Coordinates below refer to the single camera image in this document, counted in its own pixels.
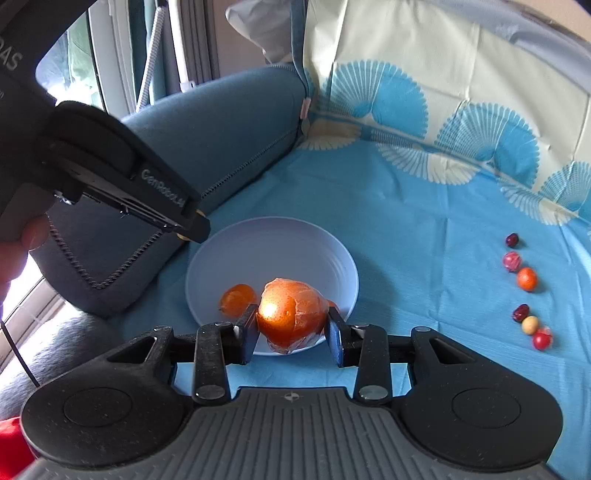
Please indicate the pale blue round plate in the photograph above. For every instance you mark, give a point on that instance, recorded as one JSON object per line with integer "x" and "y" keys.
{"x": 277, "y": 249}

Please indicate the plastic-wrapped orange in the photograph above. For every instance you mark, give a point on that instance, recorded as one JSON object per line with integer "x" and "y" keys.
{"x": 291, "y": 314}

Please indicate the small round orange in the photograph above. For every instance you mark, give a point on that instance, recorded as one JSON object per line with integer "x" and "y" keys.
{"x": 526, "y": 279}

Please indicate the pink round fruit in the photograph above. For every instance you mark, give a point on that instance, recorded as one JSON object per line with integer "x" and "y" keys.
{"x": 511, "y": 262}

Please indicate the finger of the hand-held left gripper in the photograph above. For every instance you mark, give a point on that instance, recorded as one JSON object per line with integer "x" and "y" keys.
{"x": 194, "y": 228}

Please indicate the blue fabric sofa armrest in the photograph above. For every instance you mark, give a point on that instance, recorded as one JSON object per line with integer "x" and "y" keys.
{"x": 221, "y": 120}

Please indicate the glossy orange tangerine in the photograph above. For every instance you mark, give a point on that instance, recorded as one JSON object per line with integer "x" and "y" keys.
{"x": 236, "y": 299}

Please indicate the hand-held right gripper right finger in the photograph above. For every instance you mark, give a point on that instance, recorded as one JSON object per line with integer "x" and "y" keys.
{"x": 336, "y": 341}

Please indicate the blue fan-print cloth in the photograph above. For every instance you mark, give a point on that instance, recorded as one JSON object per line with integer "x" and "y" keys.
{"x": 415, "y": 207}

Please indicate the teal curtain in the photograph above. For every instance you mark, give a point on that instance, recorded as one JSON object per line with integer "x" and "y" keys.
{"x": 138, "y": 37}

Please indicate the white window frame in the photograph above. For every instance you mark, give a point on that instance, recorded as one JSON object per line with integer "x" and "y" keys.
{"x": 115, "y": 55}

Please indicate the red object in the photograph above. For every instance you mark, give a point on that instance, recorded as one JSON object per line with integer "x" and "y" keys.
{"x": 11, "y": 438}

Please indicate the red round fruit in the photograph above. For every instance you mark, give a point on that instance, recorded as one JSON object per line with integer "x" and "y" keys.
{"x": 542, "y": 340}

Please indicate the dark red jujube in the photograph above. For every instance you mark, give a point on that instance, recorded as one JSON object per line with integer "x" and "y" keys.
{"x": 511, "y": 239}
{"x": 520, "y": 312}

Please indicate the person's left hand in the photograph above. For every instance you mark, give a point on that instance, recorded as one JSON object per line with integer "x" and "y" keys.
{"x": 32, "y": 235}

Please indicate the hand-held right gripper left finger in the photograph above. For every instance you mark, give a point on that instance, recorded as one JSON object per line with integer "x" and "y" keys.
{"x": 247, "y": 337}

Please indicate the pale yellow longan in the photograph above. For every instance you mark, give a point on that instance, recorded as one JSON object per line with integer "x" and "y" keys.
{"x": 530, "y": 325}

